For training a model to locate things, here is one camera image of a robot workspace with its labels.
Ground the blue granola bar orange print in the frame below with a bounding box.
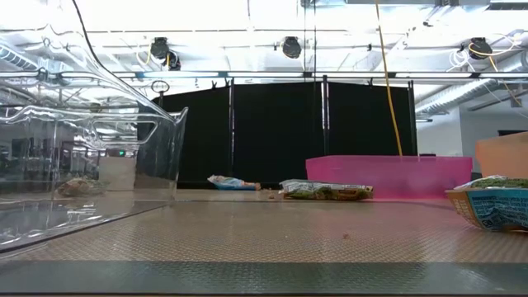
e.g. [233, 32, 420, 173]
[206, 174, 262, 191]

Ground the blue green granola bar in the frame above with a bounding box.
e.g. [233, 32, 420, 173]
[279, 178, 375, 202]

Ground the crumpled blue granola bar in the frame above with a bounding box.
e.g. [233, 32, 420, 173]
[445, 174, 528, 232]

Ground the black partition screen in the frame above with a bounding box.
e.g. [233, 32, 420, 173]
[142, 78, 418, 186]

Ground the clear mat with black border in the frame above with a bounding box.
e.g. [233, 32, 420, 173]
[0, 200, 528, 296]

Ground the clear plastic bin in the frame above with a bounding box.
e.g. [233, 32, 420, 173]
[0, 0, 190, 255]

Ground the translucent red plastic bin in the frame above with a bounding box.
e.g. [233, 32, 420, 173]
[305, 154, 474, 201]

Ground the translucent orange plastic bin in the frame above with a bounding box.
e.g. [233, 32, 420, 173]
[474, 131, 528, 179]

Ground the black ceiling cable reel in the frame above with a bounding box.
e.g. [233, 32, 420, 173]
[468, 36, 494, 61]
[281, 35, 303, 59]
[149, 36, 182, 72]

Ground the yellow hanging cable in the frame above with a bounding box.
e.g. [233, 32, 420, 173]
[374, 0, 404, 157]

